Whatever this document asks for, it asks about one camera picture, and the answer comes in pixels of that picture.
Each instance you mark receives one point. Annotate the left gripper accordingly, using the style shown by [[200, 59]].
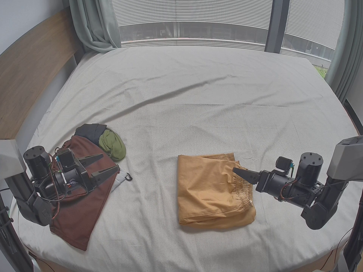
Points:
[[79, 180]]

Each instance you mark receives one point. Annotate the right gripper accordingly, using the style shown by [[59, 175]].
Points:
[[272, 184]]

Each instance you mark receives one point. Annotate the tan shorts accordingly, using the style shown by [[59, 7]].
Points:
[[204, 188]]

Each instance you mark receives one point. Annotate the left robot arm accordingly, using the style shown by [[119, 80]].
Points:
[[34, 163]]

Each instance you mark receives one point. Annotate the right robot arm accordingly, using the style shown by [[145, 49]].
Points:
[[310, 168]]

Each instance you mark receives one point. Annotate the bed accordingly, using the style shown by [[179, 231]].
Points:
[[198, 95]]

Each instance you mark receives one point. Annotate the green garment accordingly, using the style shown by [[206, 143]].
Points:
[[113, 146]]

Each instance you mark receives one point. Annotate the black garment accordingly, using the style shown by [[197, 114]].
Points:
[[89, 133]]

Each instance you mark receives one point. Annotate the brown garment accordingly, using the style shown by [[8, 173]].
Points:
[[76, 217]]

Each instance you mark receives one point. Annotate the grey-green curtain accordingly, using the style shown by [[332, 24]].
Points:
[[346, 52], [90, 15]]

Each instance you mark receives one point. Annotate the window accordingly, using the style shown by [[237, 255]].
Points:
[[198, 10]]

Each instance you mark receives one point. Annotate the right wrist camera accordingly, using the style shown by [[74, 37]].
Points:
[[284, 164]]

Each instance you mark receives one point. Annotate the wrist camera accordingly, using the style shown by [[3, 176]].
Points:
[[66, 157], [284, 164]]

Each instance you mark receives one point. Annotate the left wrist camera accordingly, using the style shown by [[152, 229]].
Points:
[[66, 157]]

